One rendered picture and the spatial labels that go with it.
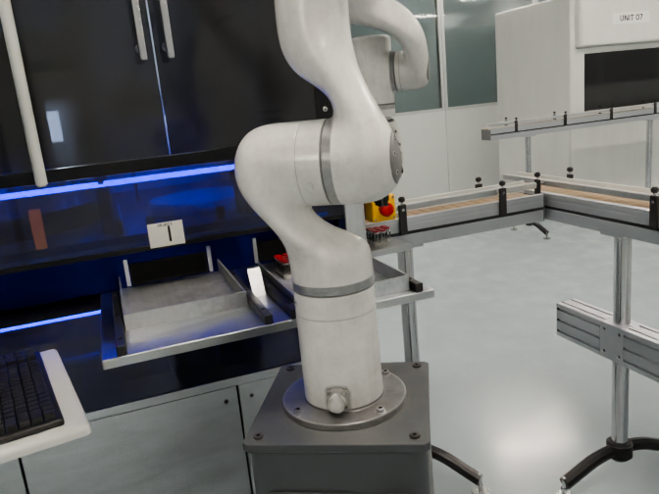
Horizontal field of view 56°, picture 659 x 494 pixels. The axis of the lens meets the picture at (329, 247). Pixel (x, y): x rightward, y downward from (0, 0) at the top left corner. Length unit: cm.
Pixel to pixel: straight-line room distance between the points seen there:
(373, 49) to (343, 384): 64
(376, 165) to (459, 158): 646
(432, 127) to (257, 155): 626
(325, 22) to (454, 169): 643
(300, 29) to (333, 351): 44
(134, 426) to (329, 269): 101
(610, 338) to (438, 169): 520
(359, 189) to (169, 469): 118
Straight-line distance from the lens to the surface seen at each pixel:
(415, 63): 121
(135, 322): 137
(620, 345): 210
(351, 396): 92
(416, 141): 698
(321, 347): 89
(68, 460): 178
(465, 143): 729
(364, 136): 81
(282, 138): 84
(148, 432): 176
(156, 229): 158
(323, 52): 84
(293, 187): 84
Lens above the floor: 132
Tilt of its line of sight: 14 degrees down
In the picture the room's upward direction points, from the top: 6 degrees counter-clockwise
